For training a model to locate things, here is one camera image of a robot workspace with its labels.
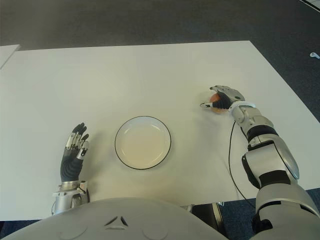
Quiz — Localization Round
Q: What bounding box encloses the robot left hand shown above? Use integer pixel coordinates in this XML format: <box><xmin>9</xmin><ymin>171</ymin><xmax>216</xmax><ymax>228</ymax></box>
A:
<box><xmin>59</xmin><ymin>121</ymin><xmax>90</xmax><ymax>182</ymax></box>

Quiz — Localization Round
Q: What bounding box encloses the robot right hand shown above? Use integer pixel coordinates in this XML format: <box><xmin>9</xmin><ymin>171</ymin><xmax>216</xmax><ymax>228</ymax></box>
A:
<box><xmin>199</xmin><ymin>84</ymin><xmax>246</xmax><ymax>111</ymax></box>

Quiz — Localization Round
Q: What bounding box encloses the red yellow apple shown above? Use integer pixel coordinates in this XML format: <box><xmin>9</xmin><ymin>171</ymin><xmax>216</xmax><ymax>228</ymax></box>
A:
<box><xmin>209</xmin><ymin>93</ymin><xmax>230</xmax><ymax>115</ymax></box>

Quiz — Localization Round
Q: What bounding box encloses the white plate black rim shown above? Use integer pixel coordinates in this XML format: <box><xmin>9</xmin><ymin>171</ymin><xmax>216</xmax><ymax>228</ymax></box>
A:
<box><xmin>114</xmin><ymin>115</ymin><xmax>173</xmax><ymax>171</ymax></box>

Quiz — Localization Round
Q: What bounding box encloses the grey robot torso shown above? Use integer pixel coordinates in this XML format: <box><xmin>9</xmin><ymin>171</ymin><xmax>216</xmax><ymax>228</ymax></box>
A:
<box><xmin>0</xmin><ymin>198</ymin><xmax>256</xmax><ymax>240</ymax></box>

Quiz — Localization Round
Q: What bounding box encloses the white side table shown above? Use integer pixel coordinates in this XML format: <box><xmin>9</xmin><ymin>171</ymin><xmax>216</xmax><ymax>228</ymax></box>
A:
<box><xmin>0</xmin><ymin>44</ymin><xmax>21</xmax><ymax>70</ymax></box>

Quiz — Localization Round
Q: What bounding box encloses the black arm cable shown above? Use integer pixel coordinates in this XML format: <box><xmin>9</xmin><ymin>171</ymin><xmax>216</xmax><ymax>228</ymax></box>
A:
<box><xmin>228</xmin><ymin>120</ymin><xmax>257</xmax><ymax>209</ymax></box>

